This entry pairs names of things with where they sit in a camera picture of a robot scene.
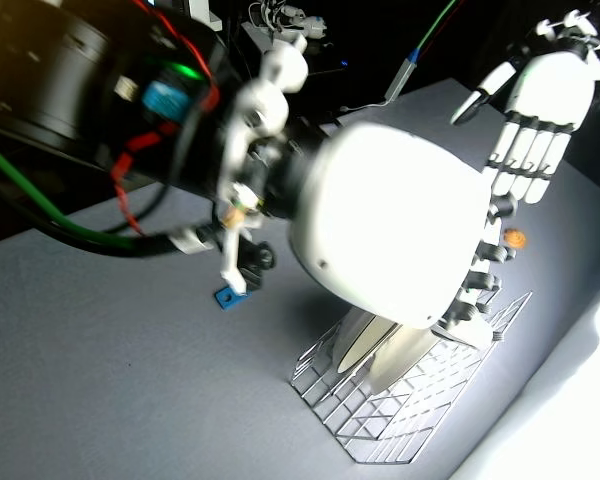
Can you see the blue block with two holes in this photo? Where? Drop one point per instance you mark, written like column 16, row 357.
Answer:
column 227, row 300

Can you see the slim white post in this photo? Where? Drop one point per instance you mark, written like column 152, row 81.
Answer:
column 200, row 7

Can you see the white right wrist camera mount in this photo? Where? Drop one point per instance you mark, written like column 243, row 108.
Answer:
column 272, row 107

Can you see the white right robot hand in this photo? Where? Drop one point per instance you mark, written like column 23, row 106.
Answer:
column 390, row 225

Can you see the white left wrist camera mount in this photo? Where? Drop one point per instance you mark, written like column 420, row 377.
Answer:
column 575, row 20

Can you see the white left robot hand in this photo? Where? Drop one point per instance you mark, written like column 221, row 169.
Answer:
column 550, row 95

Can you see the white plate with dark rim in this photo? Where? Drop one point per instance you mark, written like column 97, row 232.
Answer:
column 400, row 360
column 360, row 342

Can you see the small orange toy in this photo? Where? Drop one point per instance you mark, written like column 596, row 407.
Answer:
column 516, row 239

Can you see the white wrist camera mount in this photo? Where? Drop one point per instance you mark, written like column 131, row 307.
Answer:
column 272, row 107
column 575, row 20

